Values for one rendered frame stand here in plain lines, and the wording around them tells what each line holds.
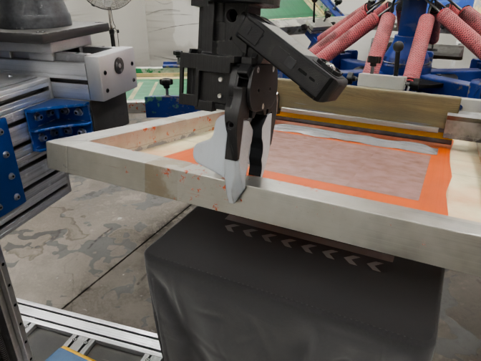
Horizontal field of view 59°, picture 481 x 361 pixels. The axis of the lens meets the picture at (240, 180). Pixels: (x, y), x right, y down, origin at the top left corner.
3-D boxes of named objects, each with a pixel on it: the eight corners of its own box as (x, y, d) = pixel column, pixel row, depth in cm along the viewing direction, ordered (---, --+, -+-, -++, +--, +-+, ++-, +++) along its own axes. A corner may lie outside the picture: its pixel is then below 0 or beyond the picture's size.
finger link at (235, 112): (235, 157, 46) (248, 75, 45) (250, 160, 45) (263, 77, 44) (215, 158, 42) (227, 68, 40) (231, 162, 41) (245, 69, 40)
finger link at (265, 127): (227, 174, 54) (225, 103, 50) (270, 183, 52) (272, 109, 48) (215, 184, 52) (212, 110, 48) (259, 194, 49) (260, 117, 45)
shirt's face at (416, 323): (430, 347, 53) (431, 344, 52) (144, 254, 70) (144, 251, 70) (449, 189, 91) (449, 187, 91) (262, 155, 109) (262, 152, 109)
